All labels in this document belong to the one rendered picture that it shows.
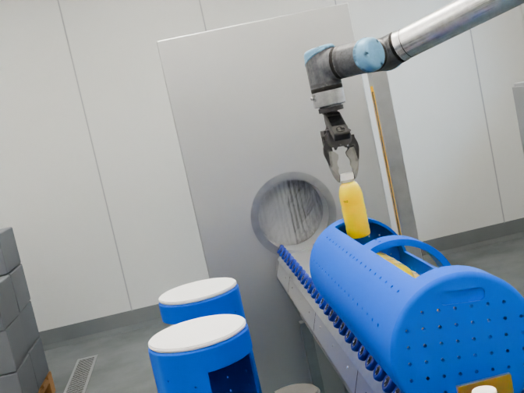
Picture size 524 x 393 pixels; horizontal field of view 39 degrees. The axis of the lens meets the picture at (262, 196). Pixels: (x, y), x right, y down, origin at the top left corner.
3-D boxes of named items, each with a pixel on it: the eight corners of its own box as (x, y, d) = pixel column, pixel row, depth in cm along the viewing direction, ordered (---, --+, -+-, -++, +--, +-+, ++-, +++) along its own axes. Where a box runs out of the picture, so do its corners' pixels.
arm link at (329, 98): (345, 86, 204) (312, 93, 204) (349, 103, 205) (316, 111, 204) (339, 88, 213) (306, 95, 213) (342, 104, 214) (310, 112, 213)
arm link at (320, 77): (324, 43, 200) (295, 51, 206) (334, 88, 202) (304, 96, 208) (341, 41, 208) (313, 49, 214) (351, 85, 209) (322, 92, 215)
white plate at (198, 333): (138, 356, 194) (139, 360, 194) (242, 336, 192) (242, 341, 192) (157, 325, 221) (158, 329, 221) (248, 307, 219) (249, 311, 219)
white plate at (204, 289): (206, 275, 278) (207, 278, 278) (143, 299, 261) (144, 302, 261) (252, 278, 256) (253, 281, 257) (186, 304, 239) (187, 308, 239)
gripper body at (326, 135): (348, 145, 216) (339, 104, 214) (355, 146, 207) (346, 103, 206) (323, 151, 215) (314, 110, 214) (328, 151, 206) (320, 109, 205)
